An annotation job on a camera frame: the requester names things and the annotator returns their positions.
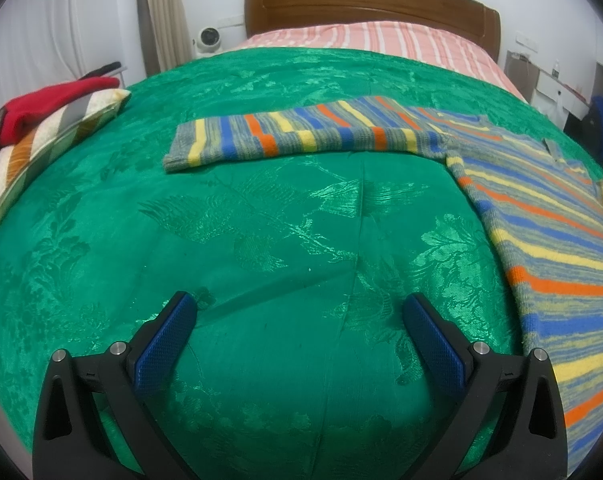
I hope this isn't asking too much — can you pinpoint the wooden headboard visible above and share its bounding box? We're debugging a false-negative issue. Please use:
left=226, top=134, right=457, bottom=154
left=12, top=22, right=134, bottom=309
left=244, top=0, right=502, bottom=61

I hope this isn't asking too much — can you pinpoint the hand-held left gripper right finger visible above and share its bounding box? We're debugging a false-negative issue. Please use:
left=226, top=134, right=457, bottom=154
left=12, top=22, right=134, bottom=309
left=403, top=292, right=568, bottom=480

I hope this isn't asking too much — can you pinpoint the striped pillow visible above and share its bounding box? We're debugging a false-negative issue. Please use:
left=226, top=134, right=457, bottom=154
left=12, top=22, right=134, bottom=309
left=0, top=87, right=132, bottom=233

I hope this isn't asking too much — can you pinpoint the pink striped bed sheet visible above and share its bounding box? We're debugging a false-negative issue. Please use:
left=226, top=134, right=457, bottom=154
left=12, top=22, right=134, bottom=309
left=228, top=20, right=529, bottom=103

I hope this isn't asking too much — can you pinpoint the green patterned bedspread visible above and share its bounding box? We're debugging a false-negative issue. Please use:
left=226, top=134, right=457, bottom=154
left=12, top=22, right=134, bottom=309
left=0, top=46, right=603, bottom=480

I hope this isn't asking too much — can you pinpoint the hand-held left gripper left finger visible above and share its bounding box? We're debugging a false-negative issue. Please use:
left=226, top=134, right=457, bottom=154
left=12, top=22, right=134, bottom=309
left=32, top=291, right=199, bottom=480

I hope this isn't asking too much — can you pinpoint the white desk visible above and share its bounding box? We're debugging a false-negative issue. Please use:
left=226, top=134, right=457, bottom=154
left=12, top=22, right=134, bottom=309
left=504, top=50, right=592, bottom=126

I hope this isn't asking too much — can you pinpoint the small white fan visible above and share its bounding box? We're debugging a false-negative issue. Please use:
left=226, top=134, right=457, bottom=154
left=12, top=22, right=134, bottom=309
left=191, top=26, right=224, bottom=56

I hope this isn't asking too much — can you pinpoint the white sheer curtain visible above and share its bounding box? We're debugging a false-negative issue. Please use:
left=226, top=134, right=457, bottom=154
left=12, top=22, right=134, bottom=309
left=0, top=0, right=147, bottom=126

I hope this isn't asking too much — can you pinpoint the dark object on windowsill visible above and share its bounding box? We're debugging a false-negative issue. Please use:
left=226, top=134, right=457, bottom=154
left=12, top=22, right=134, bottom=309
left=78, top=61, right=124, bottom=81

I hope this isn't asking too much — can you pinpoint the beige curtain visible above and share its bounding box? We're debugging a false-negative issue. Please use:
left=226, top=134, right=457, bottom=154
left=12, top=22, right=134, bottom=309
left=141, top=0, right=194, bottom=77

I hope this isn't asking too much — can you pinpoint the red cloth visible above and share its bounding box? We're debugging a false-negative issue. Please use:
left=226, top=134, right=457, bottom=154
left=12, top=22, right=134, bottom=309
left=0, top=76, right=121, bottom=145

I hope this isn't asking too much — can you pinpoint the striped knit sweater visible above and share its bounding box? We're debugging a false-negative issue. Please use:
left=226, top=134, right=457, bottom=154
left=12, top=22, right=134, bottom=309
left=162, top=95, right=603, bottom=478

